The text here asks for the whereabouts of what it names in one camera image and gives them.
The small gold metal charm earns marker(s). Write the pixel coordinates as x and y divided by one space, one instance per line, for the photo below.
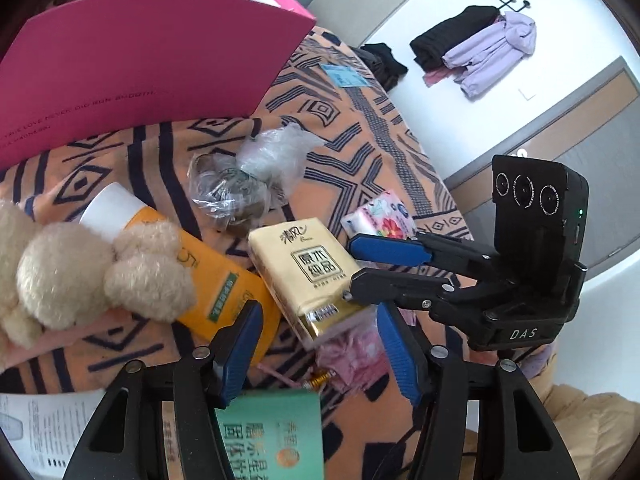
320 379

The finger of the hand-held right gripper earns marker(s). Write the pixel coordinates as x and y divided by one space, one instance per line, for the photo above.
390 287
390 250

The black clothes pile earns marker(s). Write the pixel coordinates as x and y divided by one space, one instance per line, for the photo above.
385 62

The beige plush bear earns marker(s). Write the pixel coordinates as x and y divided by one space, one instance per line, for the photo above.
65 275

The orange patterned blanket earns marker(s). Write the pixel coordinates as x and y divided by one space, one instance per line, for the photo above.
350 135

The grey door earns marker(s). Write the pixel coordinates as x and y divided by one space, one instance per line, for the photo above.
590 125

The pink cloth pouch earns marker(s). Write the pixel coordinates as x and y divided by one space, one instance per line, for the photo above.
350 355

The pink storage box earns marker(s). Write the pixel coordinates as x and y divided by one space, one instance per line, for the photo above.
125 60

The white printed paper sheet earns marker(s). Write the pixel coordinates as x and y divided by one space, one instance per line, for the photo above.
40 430

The clear plastic bag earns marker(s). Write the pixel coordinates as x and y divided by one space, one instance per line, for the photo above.
270 152

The gold tissue pack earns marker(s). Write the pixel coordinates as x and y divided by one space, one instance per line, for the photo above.
305 270

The beige quilted jacket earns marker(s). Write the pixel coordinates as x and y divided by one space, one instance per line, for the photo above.
600 425

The black wall coat hook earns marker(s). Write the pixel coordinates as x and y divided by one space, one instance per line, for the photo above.
510 2

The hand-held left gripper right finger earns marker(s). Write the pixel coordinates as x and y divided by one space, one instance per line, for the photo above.
397 355

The floral tissue pack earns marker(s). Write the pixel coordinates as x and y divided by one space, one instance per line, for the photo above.
385 215

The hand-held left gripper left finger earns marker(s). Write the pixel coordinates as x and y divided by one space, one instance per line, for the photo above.
240 350

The orange bottle with white cap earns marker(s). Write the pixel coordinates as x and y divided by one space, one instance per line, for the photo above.
220 280

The black hanging garment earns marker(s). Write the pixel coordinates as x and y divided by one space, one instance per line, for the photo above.
450 35

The pink hanging garment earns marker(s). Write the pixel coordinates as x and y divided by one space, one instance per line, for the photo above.
440 77

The purple hoodie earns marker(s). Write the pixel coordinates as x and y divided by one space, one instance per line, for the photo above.
495 50

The blue label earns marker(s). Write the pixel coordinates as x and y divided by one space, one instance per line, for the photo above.
345 76

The green carton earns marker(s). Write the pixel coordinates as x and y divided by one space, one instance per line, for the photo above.
270 435

